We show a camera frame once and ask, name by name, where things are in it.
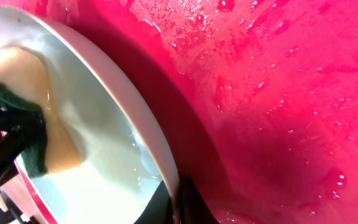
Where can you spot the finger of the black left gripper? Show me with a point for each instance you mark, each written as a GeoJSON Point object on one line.
{"type": "Point", "coordinates": [2, 155]}
{"type": "Point", "coordinates": [14, 118]}

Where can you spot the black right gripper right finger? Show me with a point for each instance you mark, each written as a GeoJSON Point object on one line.
{"type": "Point", "coordinates": [192, 209]}

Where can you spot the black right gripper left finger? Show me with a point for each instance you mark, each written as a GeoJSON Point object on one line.
{"type": "Point", "coordinates": [155, 207]}

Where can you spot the green and yellow sponge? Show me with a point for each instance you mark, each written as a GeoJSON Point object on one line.
{"type": "Point", "coordinates": [25, 90]}

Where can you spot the white plate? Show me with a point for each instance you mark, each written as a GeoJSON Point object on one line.
{"type": "Point", "coordinates": [127, 163]}

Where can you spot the red plastic tray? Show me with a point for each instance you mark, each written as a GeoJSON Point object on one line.
{"type": "Point", "coordinates": [258, 100]}

